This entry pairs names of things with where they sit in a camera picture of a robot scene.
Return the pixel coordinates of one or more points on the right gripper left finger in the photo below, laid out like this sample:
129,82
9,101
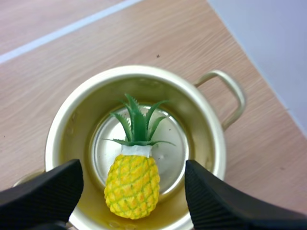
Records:
45,196

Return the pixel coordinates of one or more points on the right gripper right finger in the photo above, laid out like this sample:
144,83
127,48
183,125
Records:
216,198

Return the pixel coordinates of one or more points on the yellow toy pineapple green crown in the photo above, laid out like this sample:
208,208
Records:
133,184

